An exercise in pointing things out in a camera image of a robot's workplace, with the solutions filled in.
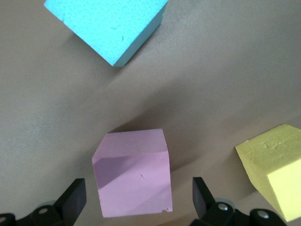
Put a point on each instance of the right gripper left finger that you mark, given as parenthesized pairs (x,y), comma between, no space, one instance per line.
(70,200)

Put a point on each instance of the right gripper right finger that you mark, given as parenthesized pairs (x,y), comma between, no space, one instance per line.
(204,202)

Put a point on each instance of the blue foam block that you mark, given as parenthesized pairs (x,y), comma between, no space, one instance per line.
(105,28)

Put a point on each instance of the brown paper table cover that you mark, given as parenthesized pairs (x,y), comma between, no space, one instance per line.
(47,106)

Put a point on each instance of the pink foam block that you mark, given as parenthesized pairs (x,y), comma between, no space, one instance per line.
(131,174)

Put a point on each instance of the yellow foam block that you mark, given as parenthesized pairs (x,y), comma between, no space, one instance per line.
(270,160)

